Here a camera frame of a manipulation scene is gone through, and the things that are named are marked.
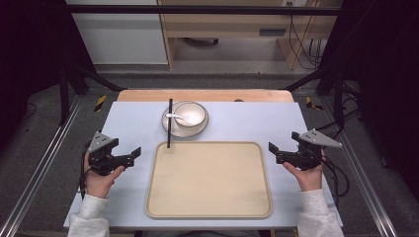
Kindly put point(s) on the black horizontal frame bar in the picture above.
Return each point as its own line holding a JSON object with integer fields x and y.
{"x": 197, "y": 10}

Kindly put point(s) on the white cabinet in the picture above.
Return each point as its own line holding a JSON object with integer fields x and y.
{"x": 122, "y": 39}

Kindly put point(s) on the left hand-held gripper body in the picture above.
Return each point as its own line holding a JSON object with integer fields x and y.
{"x": 100, "y": 158}

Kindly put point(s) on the cream plate with brown rim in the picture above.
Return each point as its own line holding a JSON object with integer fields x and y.
{"x": 184, "y": 132}

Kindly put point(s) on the person's right hand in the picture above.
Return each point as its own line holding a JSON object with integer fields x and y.
{"x": 309, "y": 180}

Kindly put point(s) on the aluminium floor rail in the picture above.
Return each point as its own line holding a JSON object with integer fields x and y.
{"x": 36, "y": 177}
{"x": 362, "y": 177}

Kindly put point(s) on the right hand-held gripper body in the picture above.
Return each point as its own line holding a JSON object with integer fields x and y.
{"x": 308, "y": 156}

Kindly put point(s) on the white ceramic spoon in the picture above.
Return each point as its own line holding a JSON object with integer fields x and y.
{"x": 173, "y": 116}

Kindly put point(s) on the white bowl with brown rim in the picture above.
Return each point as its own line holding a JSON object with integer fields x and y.
{"x": 194, "y": 113}

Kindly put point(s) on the black chopsticks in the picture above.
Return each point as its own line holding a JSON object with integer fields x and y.
{"x": 169, "y": 135}

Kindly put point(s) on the light wooden desk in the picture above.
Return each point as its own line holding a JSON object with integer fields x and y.
{"x": 227, "y": 24}

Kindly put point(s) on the beige rectangular tray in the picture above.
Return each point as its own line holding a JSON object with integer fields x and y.
{"x": 209, "y": 184}

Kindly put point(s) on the black metal stand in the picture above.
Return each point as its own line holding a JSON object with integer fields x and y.
{"x": 64, "y": 95}
{"x": 338, "y": 98}

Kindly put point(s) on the person's left hand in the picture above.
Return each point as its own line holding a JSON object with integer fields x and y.
{"x": 99, "y": 184}

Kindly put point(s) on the yellow black floor tape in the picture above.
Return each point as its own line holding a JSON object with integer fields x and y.
{"x": 311, "y": 103}
{"x": 100, "y": 103}

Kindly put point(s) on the black curtain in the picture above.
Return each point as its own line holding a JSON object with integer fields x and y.
{"x": 385, "y": 82}
{"x": 29, "y": 49}

